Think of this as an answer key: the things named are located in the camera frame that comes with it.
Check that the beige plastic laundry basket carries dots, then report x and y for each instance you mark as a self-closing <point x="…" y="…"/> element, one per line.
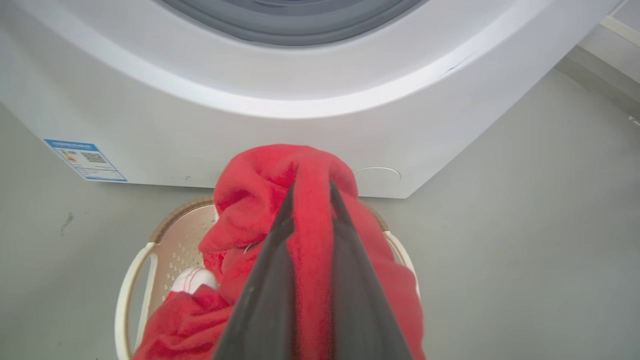
<point x="170" y="250"/>

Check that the white cloth item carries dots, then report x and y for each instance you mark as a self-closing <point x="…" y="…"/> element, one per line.
<point x="194" y="280"/>

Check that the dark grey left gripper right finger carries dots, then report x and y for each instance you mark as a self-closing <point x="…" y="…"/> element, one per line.
<point x="360" y="310"/>

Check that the blue energy label sticker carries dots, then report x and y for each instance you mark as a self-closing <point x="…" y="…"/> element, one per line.
<point x="85" y="159"/>

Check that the white washing machine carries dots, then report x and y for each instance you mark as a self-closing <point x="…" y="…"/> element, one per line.
<point x="250" y="100"/>

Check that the red fleece garment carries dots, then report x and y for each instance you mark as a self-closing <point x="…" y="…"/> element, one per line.
<point x="310" y="235"/>

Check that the grey rubber door seal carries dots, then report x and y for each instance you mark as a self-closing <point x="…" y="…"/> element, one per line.
<point x="290" y="20"/>

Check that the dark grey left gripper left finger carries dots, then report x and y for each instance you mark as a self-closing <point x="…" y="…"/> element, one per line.
<point x="265" y="305"/>

